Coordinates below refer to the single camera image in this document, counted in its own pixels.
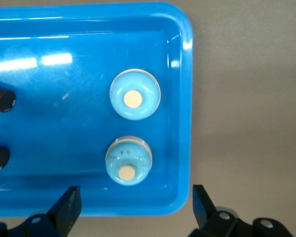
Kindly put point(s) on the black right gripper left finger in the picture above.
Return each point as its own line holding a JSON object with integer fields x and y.
{"x": 66, "y": 209}

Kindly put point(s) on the blue plastic tray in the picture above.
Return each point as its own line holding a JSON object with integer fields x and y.
{"x": 64, "y": 123}

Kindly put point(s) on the scuffed light blue desk bell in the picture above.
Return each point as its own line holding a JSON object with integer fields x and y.
{"x": 129, "y": 160}

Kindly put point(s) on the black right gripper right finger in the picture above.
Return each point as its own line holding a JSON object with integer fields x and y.
{"x": 204, "y": 212}

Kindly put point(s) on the dark brown cylindrical capacitor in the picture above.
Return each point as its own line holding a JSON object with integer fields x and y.
{"x": 2, "y": 100}

